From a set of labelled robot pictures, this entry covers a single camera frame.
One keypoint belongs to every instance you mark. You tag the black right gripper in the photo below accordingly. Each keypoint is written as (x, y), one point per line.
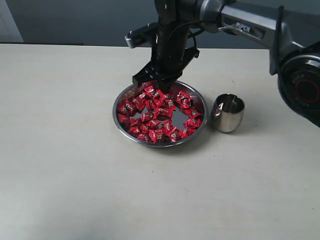
(168, 58)

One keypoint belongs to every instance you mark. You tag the red candy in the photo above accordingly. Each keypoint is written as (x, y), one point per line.
(192, 112)
(156, 135)
(181, 95)
(162, 111)
(123, 119)
(134, 131)
(192, 123)
(175, 135)
(150, 91)

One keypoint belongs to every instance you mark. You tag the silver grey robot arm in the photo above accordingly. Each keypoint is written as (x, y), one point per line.
(292, 38)

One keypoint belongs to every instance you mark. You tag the round stainless steel plate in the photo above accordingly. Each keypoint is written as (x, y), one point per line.
(149, 117)

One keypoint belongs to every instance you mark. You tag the stainless steel cup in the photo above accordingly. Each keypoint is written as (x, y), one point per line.
(227, 112)

